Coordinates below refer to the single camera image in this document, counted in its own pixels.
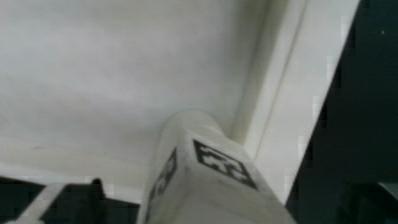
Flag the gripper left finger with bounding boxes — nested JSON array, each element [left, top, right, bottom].
[[10, 178, 140, 224]]

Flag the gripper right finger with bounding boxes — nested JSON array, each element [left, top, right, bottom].
[[335, 182, 398, 224]]

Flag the white square table top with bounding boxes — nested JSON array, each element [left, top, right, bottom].
[[0, 0, 362, 204]]

